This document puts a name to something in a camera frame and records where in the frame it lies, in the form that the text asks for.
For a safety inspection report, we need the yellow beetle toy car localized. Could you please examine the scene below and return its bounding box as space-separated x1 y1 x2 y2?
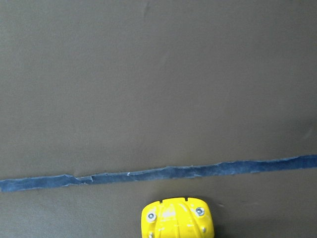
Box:
141 197 215 238

